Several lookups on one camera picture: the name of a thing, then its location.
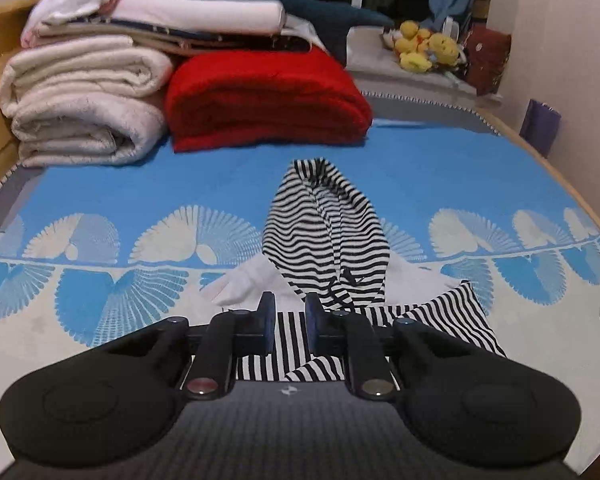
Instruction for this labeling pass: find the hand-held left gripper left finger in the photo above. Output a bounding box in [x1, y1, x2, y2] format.
[100, 291, 279, 402]

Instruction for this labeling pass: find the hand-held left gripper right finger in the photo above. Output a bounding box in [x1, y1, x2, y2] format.
[304, 291, 482, 402]

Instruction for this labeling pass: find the black white striped hooded shirt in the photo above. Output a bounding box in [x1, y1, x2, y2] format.
[207, 157, 507, 383]

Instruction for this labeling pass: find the blue white patterned bed sheet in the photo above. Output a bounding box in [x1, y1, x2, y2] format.
[0, 89, 600, 466]

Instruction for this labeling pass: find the purple paper bag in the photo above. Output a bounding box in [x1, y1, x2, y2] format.
[519, 99, 562, 159]

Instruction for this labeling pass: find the folded red blanket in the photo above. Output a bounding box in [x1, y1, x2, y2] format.
[164, 47, 374, 154]

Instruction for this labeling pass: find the white window sill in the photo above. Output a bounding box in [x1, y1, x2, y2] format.
[346, 27, 505, 107]

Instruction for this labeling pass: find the yellow plush toy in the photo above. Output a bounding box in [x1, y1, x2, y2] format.
[399, 51, 433, 73]
[429, 32, 463, 67]
[399, 20, 431, 42]

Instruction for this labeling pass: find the dark red bag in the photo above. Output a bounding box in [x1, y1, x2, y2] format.
[464, 27, 513, 97]

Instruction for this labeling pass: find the folded white quilt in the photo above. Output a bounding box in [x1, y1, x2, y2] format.
[0, 35, 177, 169]

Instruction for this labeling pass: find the folded dark printed cloth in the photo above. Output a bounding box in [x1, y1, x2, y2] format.
[36, 14, 315, 57]

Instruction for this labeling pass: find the wooden bed headboard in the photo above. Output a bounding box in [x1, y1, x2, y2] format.
[0, 0, 47, 192]

